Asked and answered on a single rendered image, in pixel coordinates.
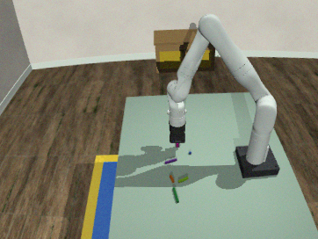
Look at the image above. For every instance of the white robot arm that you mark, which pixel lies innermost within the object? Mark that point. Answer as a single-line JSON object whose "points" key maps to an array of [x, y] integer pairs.
{"points": [[212, 31]]}

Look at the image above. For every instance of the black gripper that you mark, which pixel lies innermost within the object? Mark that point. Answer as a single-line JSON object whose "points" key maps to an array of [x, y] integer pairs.
{"points": [[177, 128]]}

